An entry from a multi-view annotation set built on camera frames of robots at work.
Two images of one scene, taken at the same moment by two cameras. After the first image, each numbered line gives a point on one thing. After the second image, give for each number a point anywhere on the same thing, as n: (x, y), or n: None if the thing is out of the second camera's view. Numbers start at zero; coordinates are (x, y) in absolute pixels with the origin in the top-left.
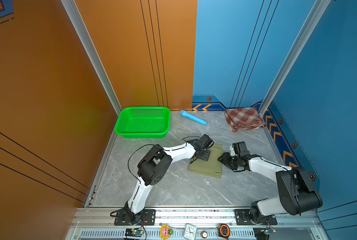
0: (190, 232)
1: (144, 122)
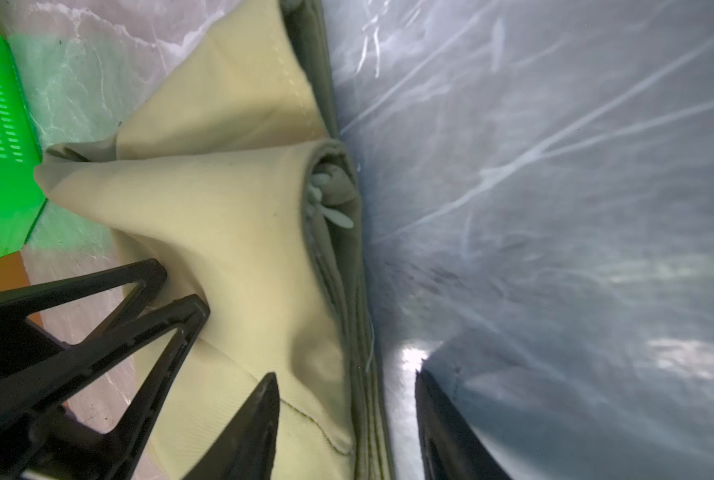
0: None
1: (6, 197)
